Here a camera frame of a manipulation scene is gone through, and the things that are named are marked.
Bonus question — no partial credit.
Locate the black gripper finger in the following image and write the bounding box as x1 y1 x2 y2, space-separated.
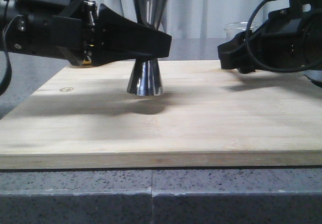
91 4 172 66
217 31 256 73

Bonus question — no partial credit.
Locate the steel double jigger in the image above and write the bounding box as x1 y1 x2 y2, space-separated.
127 0 167 96

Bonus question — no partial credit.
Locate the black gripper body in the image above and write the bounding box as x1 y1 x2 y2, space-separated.
1 0 96 66
254 0 321 70

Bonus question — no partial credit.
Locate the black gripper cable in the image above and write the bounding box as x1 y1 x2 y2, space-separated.
246 0 322 73
0 14 25 95

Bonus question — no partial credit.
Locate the glass beaker with liquid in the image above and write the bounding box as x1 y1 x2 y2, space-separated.
223 22 248 42

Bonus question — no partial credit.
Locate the grey curtain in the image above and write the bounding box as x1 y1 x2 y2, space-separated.
85 0 322 39

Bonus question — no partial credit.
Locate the wooden cutting board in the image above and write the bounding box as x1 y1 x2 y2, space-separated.
1 60 321 170

